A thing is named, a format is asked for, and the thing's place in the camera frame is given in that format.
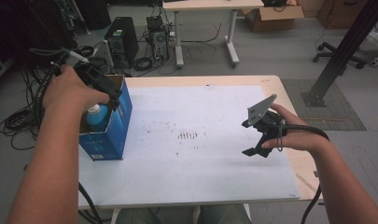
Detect black computer tower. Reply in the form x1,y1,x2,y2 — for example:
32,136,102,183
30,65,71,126
104,16,140,70

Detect person's left hand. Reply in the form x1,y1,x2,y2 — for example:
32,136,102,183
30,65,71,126
42,63,111,115

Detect coiled black cable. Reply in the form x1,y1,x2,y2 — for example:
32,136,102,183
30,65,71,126
133,56,154,72
78,45,95,59

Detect grey floor mat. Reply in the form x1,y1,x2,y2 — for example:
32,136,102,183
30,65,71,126
281,77,368,132

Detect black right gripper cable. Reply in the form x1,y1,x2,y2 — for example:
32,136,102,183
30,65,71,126
275,119,331,224

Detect bundle of black floor cables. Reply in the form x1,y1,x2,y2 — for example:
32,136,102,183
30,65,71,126
0,67,54,151

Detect person's right hand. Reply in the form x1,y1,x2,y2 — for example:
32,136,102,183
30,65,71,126
260,103,331,157

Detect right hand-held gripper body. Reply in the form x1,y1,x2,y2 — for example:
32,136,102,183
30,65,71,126
246,93,287,143

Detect black office chair base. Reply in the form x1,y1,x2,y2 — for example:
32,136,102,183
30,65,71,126
312,41,369,70

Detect black curtain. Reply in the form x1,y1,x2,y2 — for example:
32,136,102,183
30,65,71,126
0,0,79,91

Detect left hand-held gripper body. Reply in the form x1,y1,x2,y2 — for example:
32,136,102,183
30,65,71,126
72,39,123,96

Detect open brown cardboard box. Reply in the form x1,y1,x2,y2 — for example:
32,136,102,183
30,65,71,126
241,4,305,33

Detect white table mat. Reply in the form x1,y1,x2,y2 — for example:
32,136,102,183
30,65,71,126
77,85,302,209

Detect black metal stand post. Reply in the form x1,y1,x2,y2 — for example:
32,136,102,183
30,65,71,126
301,0,378,108

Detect blue cardboard box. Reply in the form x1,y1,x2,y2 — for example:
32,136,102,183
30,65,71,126
77,74,134,162

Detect grey cable plug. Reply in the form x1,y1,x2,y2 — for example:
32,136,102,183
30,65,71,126
67,49,91,64

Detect closed brown cardboard box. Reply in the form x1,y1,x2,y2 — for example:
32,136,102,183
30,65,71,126
316,0,369,31

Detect blue plastic bottle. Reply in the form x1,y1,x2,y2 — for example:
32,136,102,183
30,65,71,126
86,104,112,133

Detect white desk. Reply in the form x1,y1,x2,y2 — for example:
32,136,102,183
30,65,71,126
161,0,265,70

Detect open-frame computer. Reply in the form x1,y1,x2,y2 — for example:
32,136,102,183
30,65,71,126
146,15,171,63

